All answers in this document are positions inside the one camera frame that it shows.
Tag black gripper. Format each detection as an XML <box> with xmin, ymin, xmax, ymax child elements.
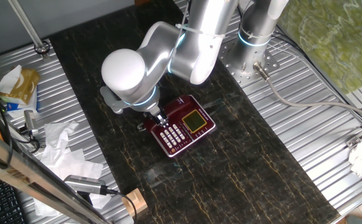
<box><xmin>143</xmin><ymin>110</ymin><xmax>169</xmax><ymax>127</ymax></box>

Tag black marble pattern mat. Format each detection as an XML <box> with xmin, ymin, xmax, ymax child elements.
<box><xmin>48</xmin><ymin>2</ymin><xmax>340</xmax><ymax>224</ymax></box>

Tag light wooden block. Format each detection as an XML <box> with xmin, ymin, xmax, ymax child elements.
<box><xmin>121</xmin><ymin>187</ymin><xmax>149</xmax><ymax>218</ymax></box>

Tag silver robot mounting plate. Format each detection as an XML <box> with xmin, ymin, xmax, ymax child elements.
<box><xmin>216</xmin><ymin>39</ymin><xmax>280</xmax><ymax>88</ymax></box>

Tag large white tissue sheet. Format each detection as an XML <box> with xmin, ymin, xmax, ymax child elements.
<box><xmin>32</xmin><ymin>148</ymin><xmax>113</xmax><ymax>217</ymax></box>

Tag crumpled white tissue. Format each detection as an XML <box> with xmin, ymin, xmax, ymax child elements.
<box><xmin>43</xmin><ymin>120</ymin><xmax>79</xmax><ymax>162</ymax></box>

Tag white and blue packet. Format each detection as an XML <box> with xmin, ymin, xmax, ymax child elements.
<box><xmin>0</xmin><ymin>88</ymin><xmax>40</xmax><ymax>118</ymax></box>

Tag yellow tissue box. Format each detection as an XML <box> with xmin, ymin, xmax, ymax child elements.
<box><xmin>0</xmin><ymin>64</ymin><xmax>41</xmax><ymax>106</ymax></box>

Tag black keyboard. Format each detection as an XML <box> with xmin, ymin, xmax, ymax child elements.
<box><xmin>0</xmin><ymin>170</ymin><xmax>27</xmax><ymax>224</ymax></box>

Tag green marble pattern sheet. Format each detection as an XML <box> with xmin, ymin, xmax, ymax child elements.
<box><xmin>277</xmin><ymin>0</ymin><xmax>362</xmax><ymax>94</ymax></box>

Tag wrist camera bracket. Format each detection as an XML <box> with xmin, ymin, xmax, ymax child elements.
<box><xmin>99</xmin><ymin>85</ymin><xmax>128</xmax><ymax>115</ymax></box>

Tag black camera cable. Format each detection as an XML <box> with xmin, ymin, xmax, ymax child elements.
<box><xmin>101</xmin><ymin>185</ymin><xmax>138</xmax><ymax>222</ymax></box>

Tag grey ribbed camera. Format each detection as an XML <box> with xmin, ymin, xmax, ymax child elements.
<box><xmin>64</xmin><ymin>174</ymin><xmax>107</xmax><ymax>196</ymax></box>

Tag silver camera on stand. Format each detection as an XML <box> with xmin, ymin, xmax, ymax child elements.
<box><xmin>18</xmin><ymin>110</ymin><xmax>41</xmax><ymax>153</ymax></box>

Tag shiny metal frame beam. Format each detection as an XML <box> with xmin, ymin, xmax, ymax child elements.
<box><xmin>0</xmin><ymin>124</ymin><xmax>112</xmax><ymax>224</ymax></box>

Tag thick grey robot cable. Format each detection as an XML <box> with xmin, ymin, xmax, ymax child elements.
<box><xmin>252</xmin><ymin>62</ymin><xmax>362</xmax><ymax>124</ymax></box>

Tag aluminium camera pole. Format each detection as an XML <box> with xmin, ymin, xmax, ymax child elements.
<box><xmin>7</xmin><ymin>0</ymin><xmax>51</xmax><ymax>60</ymax></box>

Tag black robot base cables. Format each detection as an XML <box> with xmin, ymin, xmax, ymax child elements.
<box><xmin>274</xmin><ymin>24</ymin><xmax>362</xmax><ymax>127</ymax></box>

